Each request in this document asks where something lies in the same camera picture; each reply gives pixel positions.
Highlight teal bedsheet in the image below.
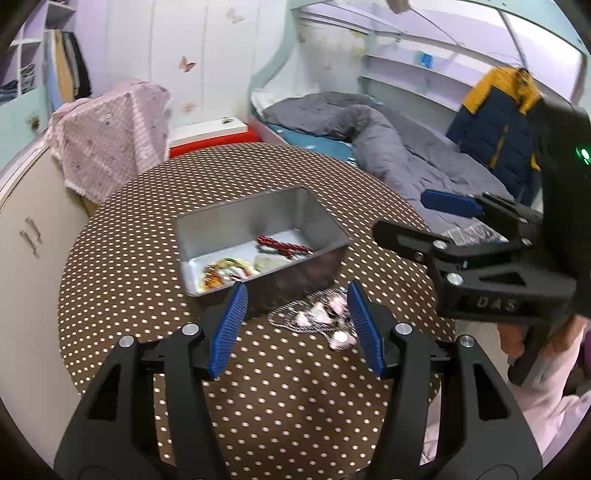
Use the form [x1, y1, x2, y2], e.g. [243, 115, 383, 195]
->
[268, 122, 365, 162]

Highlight pink bead bracelet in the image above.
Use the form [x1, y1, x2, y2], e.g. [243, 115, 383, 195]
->
[295, 295, 358, 352]

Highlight white jade bead bracelet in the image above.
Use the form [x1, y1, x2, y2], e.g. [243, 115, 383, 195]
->
[215, 255, 296, 280]

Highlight person's right hand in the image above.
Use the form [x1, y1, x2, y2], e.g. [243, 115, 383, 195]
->
[498, 320, 525, 358]

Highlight silver chain necklace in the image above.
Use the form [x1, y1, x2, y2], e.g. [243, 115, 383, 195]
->
[268, 291, 352, 333]

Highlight brown polka-dot tablecloth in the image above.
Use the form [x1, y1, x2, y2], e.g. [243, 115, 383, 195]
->
[58, 142, 458, 480]

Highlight white box lid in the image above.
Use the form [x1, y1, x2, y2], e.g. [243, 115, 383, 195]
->
[168, 117, 247, 148]

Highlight dark red bead bracelet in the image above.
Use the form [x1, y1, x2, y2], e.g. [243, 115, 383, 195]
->
[256, 236, 315, 260]

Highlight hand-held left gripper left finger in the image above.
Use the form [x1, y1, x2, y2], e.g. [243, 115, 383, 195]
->
[54, 281, 250, 480]

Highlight white wardrobe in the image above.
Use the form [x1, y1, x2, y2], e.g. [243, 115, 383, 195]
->
[88, 0, 296, 139]

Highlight pink pajama trousers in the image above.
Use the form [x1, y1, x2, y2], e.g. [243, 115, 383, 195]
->
[422, 369, 591, 467]

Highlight row of hanging clothes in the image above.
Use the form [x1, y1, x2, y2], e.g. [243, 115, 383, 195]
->
[46, 30, 93, 104]

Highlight red storage box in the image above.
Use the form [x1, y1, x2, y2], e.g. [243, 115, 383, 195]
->
[168, 127, 259, 160]

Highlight lavender stair shelf unit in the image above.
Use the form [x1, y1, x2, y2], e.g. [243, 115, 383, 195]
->
[0, 0, 77, 107]

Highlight pink printed cloth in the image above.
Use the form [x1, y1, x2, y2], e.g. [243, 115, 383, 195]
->
[45, 78, 171, 204]

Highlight yellow and navy jacket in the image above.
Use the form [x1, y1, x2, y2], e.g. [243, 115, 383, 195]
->
[445, 66, 546, 204]

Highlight teal bunk bed frame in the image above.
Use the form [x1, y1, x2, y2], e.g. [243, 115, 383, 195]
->
[249, 0, 591, 208]

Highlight grey metal tin box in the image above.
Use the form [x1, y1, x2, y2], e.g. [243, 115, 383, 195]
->
[174, 186, 350, 321]

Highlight grey duvet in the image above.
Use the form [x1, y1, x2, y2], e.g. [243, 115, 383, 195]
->
[261, 91, 515, 245]

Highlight teal drawer cabinet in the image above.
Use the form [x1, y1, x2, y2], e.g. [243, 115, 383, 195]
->
[0, 99, 49, 160]

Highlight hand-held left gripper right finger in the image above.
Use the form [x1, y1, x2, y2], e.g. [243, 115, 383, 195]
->
[346, 281, 543, 480]

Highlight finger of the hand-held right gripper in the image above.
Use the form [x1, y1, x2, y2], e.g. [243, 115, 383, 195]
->
[421, 189, 543, 238]
[372, 220, 546, 284]

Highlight beige low cabinet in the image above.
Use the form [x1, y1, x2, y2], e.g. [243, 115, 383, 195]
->
[0, 138, 93, 416]

